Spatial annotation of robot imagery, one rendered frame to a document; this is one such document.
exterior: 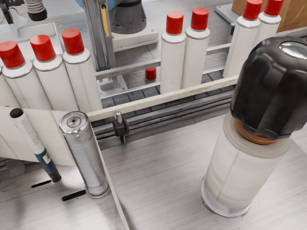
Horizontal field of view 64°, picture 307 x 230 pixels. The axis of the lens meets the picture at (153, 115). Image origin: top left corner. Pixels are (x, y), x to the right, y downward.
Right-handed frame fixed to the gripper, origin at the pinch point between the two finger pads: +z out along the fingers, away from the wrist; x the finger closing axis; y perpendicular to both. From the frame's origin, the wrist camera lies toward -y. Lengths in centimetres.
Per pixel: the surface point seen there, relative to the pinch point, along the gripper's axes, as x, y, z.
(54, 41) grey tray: -3.9, 11.3, 4.8
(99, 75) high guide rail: -47, 17, 6
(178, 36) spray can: -55, 33, -1
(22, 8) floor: 256, -5, 9
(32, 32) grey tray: -0.4, 5.5, 0.6
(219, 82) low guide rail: -55, 43, 13
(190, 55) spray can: -54, 36, 4
